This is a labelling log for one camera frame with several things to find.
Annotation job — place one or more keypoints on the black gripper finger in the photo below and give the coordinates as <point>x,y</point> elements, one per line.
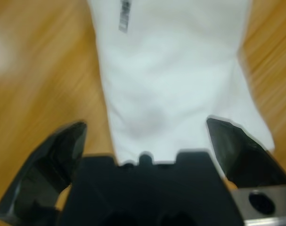
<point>246,160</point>
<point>39,176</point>

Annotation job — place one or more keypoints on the white T-shirt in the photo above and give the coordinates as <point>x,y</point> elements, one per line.
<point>168,70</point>

